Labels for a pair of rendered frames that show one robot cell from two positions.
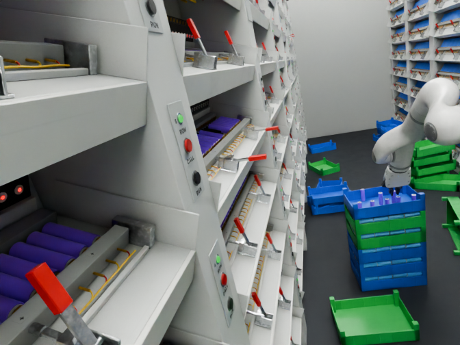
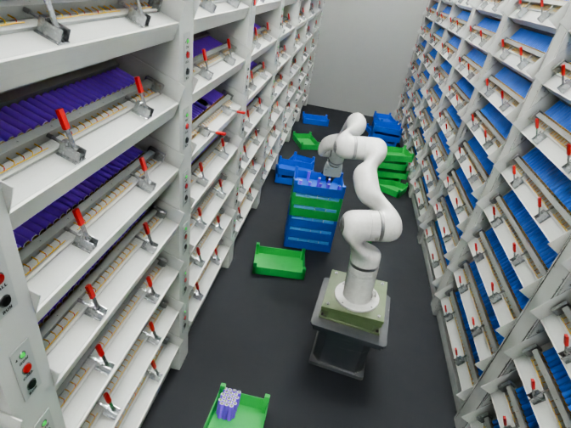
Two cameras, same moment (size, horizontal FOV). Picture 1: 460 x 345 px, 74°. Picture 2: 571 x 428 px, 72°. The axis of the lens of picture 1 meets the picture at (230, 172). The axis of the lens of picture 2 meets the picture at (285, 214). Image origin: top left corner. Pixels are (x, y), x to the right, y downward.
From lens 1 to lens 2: 0.85 m
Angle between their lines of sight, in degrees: 18
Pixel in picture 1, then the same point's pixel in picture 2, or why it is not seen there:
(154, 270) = (162, 171)
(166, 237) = (168, 160)
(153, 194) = (168, 142)
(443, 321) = (325, 273)
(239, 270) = (195, 190)
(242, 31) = (243, 32)
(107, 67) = (166, 92)
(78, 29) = (158, 75)
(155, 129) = (177, 119)
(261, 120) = (239, 99)
